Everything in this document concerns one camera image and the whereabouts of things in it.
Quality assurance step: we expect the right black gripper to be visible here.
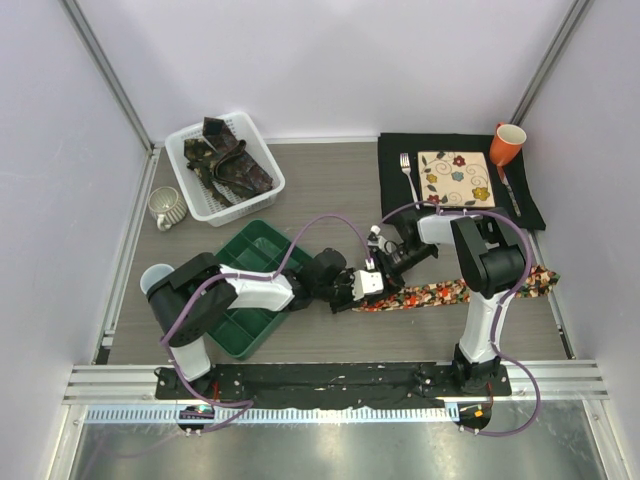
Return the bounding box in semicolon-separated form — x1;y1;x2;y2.
369;243;436;305

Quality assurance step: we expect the red floral patterned tie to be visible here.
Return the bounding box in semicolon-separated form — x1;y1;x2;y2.
353;265;560;313

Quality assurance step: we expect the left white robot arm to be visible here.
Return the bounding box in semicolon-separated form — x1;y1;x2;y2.
140;248;381;399

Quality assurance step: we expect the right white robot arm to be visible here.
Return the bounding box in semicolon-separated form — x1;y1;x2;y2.
367;209;532;395

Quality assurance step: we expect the floral square plate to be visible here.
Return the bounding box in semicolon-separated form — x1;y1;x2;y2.
417;150;496;209

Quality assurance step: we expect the green compartment tray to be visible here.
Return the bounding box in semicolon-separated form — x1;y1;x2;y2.
208;220;290;360

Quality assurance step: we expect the silver fork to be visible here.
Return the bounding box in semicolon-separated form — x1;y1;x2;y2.
399;153;420;210

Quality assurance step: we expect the orange mug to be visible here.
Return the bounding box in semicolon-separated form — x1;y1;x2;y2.
489;123;527;167

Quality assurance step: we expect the white plastic basket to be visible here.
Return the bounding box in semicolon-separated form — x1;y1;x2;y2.
165;111;286;227

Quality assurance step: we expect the dark patterned tie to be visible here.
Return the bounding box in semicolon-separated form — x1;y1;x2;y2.
184;117;273;207

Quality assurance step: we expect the clear plastic cup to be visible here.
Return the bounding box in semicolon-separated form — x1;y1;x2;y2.
139;263;174;295

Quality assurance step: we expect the grey ribbed cup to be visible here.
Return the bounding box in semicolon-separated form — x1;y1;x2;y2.
147;186;188;232

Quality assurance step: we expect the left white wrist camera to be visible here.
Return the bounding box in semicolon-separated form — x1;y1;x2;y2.
352;270;385;301

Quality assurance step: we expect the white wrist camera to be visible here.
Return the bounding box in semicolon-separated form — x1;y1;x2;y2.
352;270;385;301
367;225;395;254

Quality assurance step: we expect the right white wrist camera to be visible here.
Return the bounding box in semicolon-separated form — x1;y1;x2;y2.
367;225;395;254

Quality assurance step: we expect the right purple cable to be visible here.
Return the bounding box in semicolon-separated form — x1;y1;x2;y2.
375;200;544;440

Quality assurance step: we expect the purple cable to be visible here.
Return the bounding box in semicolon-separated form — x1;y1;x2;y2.
375;200;544;440
158;213;377;435

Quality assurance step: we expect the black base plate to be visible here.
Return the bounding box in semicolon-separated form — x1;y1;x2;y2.
154;362;512;410

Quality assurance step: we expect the patterned handle knife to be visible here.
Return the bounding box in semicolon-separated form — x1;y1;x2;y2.
496;166;521;218

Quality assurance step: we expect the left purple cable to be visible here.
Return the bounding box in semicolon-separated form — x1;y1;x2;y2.
158;213;377;435

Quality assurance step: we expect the slotted cable duct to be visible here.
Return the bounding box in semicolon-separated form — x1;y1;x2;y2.
84;403;459;425

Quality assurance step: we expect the aluminium frame rail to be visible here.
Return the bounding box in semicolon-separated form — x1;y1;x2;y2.
62;365;162;405

